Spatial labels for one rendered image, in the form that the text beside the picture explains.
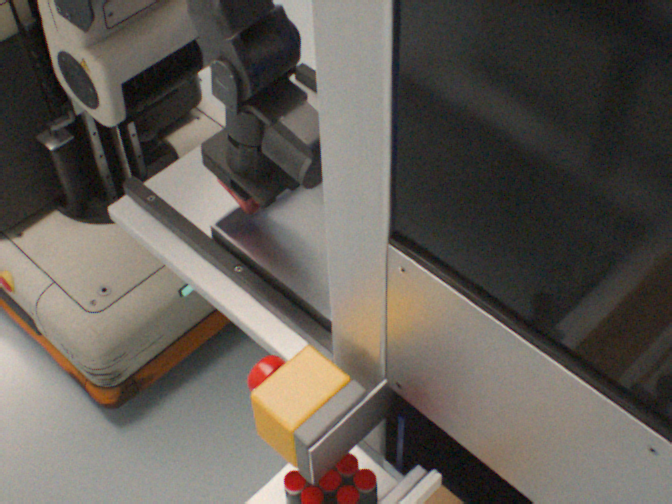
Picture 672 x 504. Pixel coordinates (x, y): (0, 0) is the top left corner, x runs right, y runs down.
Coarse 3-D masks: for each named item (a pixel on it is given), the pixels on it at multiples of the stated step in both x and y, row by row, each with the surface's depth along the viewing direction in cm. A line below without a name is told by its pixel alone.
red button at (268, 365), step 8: (264, 360) 85; (272, 360) 85; (280, 360) 85; (256, 368) 84; (264, 368) 84; (272, 368) 84; (248, 376) 85; (256, 376) 84; (264, 376) 84; (248, 384) 85; (256, 384) 84
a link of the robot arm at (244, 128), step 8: (232, 112) 94; (248, 112) 93; (232, 120) 95; (240, 120) 94; (248, 120) 94; (256, 120) 94; (232, 128) 96; (240, 128) 95; (248, 128) 95; (256, 128) 95; (264, 128) 93; (232, 136) 97; (240, 136) 96; (248, 136) 96; (256, 136) 96; (248, 144) 97; (256, 144) 97
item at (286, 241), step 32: (288, 192) 116; (320, 192) 115; (224, 224) 110; (256, 224) 112; (288, 224) 112; (320, 224) 112; (256, 256) 109; (288, 256) 109; (320, 256) 109; (288, 288) 103; (320, 288) 106; (320, 320) 101
